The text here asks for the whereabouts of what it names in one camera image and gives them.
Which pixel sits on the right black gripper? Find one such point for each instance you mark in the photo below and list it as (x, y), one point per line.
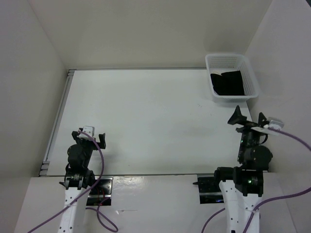
(237, 116)

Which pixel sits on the white plastic basket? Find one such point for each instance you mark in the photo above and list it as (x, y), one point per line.
(218, 63)

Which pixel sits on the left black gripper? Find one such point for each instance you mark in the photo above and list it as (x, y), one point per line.
(79, 141)

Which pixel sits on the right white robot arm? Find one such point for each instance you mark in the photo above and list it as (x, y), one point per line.
(242, 186)

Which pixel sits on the aluminium table edge rail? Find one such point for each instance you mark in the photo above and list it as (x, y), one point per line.
(45, 163)

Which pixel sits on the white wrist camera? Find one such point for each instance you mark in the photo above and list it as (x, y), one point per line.
(269, 126)
(86, 132)

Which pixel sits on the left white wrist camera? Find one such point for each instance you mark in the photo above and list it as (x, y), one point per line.
(86, 132)

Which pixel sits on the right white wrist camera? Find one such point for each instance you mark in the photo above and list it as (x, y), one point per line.
(269, 126)

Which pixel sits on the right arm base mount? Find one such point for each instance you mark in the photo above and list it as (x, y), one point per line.
(209, 191)

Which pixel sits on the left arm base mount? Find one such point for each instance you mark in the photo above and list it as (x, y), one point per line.
(101, 193)

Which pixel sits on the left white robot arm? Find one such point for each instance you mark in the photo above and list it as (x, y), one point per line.
(78, 178)

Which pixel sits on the black skirt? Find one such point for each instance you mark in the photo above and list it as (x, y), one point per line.
(228, 83)

